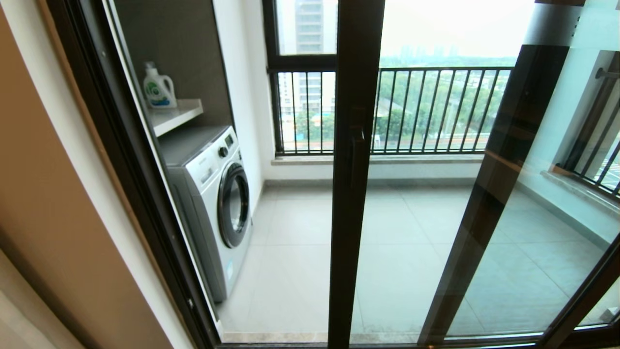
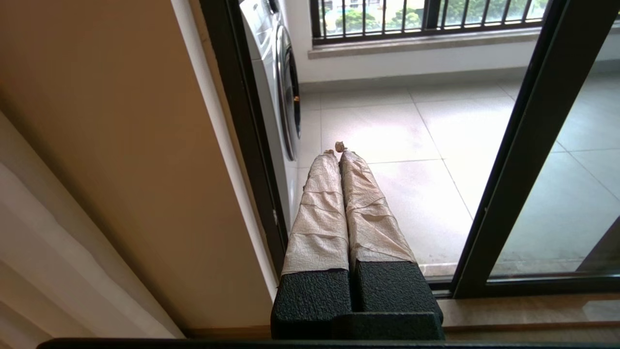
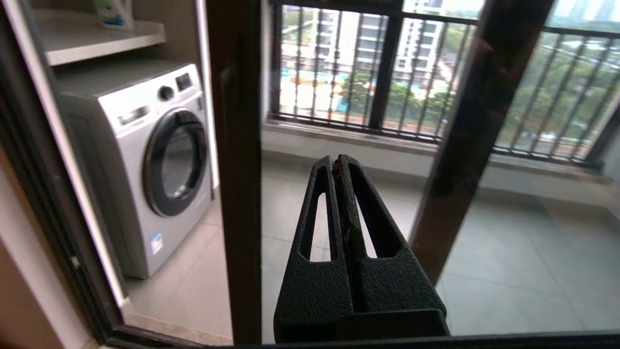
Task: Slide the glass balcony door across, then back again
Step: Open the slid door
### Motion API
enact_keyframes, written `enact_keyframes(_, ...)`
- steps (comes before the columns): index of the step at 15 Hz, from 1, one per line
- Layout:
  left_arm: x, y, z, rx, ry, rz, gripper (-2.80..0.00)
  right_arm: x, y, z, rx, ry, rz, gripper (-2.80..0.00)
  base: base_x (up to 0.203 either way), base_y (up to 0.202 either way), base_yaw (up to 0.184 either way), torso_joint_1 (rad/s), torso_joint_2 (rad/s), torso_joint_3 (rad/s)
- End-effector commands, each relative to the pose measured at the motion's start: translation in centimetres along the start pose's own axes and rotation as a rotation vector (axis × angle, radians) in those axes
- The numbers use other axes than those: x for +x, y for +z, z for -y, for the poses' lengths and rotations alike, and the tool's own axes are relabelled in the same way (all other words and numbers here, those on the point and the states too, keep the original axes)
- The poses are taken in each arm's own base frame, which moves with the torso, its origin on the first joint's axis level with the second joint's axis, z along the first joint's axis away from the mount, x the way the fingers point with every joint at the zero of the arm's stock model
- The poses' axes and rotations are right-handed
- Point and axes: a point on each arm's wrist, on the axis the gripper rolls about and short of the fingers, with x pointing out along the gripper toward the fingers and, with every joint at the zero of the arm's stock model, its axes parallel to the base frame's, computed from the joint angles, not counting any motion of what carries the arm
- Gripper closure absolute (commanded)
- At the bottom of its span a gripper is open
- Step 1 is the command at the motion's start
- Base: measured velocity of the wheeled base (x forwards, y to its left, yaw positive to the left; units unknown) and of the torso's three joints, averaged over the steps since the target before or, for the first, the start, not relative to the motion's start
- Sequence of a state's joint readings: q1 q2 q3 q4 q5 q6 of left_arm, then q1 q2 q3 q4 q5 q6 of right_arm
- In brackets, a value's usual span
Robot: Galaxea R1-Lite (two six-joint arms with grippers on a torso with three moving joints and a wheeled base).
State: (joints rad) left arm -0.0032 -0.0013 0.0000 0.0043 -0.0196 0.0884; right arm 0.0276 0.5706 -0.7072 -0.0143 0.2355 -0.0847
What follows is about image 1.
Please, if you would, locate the stone window sill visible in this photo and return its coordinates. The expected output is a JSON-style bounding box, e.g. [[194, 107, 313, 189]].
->
[[540, 170, 620, 216], [271, 153, 485, 166]]

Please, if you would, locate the dark framed sliding glass door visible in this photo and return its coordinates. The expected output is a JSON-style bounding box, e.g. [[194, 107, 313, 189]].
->
[[327, 0, 620, 349]]

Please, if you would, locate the beige curtain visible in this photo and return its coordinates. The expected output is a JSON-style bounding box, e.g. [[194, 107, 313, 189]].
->
[[0, 250, 87, 349]]

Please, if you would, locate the dark window frame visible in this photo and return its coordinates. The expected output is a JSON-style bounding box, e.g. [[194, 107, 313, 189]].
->
[[263, 0, 340, 155]]

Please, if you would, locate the white detergent bottle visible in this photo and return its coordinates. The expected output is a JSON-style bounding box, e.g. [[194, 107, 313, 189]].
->
[[142, 61, 178, 109]]

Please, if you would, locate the white front-load washing machine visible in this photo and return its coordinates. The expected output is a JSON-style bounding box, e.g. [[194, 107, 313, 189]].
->
[[157, 125, 253, 302]]

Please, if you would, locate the black balcony railing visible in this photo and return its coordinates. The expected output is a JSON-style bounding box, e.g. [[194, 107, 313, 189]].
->
[[268, 66, 514, 156]]

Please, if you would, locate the white shelf board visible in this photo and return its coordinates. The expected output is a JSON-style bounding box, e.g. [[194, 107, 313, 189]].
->
[[147, 98, 204, 137]]

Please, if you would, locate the black side railing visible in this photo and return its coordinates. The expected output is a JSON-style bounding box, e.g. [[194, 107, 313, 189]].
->
[[556, 50, 620, 200]]

